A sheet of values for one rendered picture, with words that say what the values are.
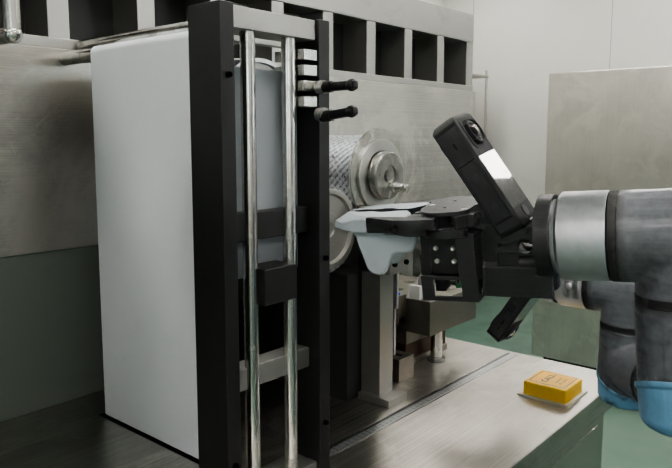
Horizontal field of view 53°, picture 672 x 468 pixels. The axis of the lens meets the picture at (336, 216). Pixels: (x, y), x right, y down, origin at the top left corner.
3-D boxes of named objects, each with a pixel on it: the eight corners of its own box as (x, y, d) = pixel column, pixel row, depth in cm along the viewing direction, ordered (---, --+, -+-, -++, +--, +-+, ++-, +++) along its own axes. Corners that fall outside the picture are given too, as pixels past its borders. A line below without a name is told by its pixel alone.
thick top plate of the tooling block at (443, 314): (429, 336, 116) (430, 302, 115) (267, 300, 142) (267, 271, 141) (475, 317, 128) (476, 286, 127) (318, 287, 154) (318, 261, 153)
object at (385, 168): (397, 143, 107) (407, 186, 110) (387, 143, 108) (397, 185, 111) (370, 164, 102) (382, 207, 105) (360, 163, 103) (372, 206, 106)
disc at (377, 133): (350, 225, 103) (350, 127, 101) (347, 225, 103) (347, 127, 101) (405, 217, 114) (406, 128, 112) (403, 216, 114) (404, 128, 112)
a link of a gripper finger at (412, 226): (360, 237, 62) (452, 237, 57) (358, 221, 61) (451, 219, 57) (381, 225, 66) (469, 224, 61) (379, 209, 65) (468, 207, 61)
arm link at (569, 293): (599, 303, 96) (577, 315, 90) (567, 298, 99) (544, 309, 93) (601, 251, 96) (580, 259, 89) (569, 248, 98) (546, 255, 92)
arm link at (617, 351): (626, 425, 84) (630, 339, 82) (584, 391, 95) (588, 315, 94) (686, 422, 85) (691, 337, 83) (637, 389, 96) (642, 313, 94)
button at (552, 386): (565, 405, 104) (566, 390, 103) (522, 394, 108) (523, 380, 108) (582, 392, 109) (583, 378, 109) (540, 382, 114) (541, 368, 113)
